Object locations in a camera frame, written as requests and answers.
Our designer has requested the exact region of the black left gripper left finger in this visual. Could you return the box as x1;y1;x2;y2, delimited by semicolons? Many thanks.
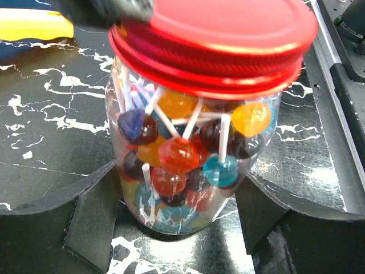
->
1;161;121;273

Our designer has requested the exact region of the yellow plastic scoop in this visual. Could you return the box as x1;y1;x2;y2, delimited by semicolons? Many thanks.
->
1;8;74;41

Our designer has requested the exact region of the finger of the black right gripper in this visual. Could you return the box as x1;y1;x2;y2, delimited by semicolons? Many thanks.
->
55;0;155;29

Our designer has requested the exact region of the red jar lid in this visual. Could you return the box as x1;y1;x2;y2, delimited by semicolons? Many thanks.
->
108;1;318;100

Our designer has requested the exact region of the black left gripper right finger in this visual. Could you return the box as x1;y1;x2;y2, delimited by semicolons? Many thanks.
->
236;175;364;273

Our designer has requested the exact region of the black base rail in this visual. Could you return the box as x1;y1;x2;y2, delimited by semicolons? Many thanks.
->
304;1;364;214

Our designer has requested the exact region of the clear plastic jar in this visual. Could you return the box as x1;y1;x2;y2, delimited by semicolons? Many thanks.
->
106;58;281;235

